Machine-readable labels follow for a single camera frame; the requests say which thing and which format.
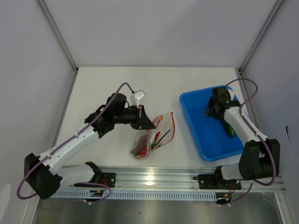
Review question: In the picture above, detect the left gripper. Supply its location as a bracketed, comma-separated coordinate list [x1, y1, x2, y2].
[114, 105, 155, 130]

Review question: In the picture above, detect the red chili pepper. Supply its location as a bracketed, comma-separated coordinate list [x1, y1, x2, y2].
[146, 131, 161, 156]

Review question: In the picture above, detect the clear zip top bag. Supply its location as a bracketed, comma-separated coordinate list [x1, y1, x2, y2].
[130, 111, 176, 159]

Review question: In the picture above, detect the green onion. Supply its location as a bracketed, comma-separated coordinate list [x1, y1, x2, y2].
[151, 130, 170, 149]

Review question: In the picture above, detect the green cucumber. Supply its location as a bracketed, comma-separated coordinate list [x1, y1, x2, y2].
[222, 120, 236, 138]

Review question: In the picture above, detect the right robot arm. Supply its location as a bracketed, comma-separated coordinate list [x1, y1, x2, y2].
[205, 86, 280, 188]

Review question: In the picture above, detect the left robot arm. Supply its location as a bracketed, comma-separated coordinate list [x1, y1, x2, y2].
[24, 91, 155, 199]

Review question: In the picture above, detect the blue plastic tray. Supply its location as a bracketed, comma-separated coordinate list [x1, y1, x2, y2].
[179, 87, 243, 161]

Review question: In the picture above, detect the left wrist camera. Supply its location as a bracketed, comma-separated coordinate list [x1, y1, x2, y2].
[130, 90, 145, 107]

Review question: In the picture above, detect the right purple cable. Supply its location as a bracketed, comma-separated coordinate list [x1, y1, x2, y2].
[216, 78, 278, 207]

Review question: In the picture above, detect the purple cable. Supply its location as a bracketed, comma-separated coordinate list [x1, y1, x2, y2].
[17, 82, 136, 200]
[216, 78, 278, 207]

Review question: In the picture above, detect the right aluminium frame post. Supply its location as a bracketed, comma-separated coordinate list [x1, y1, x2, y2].
[238, 0, 286, 76]

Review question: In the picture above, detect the aluminium frame post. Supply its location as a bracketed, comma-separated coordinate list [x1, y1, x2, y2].
[238, 0, 286, 76]
[36, 0, 78, 72]

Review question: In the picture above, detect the aluminium mounting rail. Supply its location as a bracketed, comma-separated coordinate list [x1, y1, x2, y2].
[63, 166, 287, 193]

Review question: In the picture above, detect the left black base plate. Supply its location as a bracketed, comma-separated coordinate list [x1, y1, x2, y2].
[100, 173, 116, 188]

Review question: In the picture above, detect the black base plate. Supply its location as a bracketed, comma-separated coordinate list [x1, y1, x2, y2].
[100, 173, 116, 188]
[193, 174, 242, 190]

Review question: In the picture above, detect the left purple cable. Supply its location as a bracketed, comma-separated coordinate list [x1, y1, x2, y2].
[17, 82, 136, 200]

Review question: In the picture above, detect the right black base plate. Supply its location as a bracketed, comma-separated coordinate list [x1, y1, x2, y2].
[193, 174, 242, 190]

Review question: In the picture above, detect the white slotted cable duct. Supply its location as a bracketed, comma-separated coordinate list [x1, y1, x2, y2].
[52, 189, 227, 201]

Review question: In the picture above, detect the left aluminium frame post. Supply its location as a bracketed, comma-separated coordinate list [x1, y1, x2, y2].
[36, 0, 78, 72]

